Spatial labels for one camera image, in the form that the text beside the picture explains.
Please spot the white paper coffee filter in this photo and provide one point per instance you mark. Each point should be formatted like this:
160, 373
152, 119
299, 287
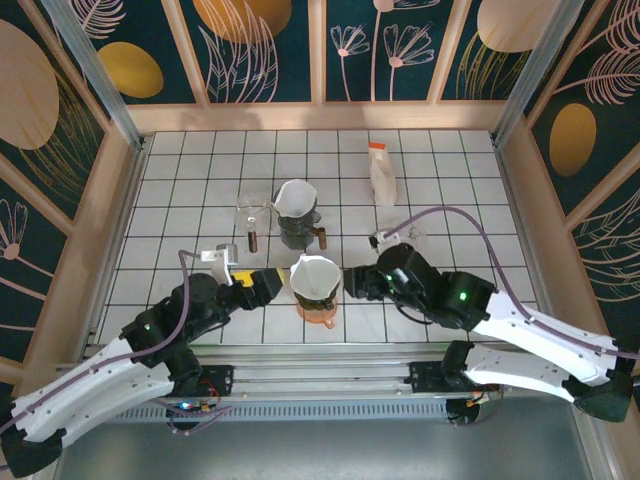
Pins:
297, 197
315, 275

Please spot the orange translucent cup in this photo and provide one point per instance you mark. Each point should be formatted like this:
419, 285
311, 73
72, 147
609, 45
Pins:
325, 320

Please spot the clear glass dripper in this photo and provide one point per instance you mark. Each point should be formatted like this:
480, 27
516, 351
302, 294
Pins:
415, 231

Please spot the orange white filter pack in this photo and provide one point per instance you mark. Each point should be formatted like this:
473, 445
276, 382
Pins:
382, 175

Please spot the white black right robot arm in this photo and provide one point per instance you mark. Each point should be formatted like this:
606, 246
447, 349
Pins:
540, 335

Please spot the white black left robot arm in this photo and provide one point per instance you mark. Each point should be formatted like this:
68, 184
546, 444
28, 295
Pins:
75, 390

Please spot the perforated metal strip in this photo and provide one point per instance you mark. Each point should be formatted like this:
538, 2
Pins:
325, 411

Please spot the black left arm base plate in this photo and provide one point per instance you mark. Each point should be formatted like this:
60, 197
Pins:
220, 380

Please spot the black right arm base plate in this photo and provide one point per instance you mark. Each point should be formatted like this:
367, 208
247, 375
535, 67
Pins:
425, 377

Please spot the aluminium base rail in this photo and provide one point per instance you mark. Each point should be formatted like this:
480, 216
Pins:
320, 372

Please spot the aluminium side rail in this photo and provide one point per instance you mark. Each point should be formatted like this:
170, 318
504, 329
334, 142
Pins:
120, 240
524, 240

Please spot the aluminium frame post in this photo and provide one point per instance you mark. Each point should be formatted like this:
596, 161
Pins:
96, 70
536, 70

